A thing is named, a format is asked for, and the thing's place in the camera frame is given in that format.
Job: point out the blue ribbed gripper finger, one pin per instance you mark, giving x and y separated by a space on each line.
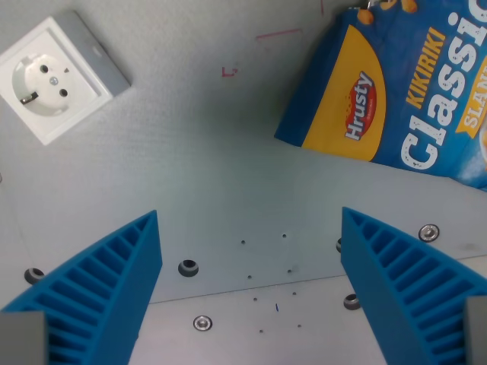
411 289
95 289

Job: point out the silver table screw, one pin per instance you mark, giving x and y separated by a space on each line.
428 232
202 323

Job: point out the blue Hrusty Classic snack bag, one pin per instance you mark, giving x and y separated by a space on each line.
395 87

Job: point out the white wall socket grey base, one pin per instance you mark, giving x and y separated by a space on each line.
61 78

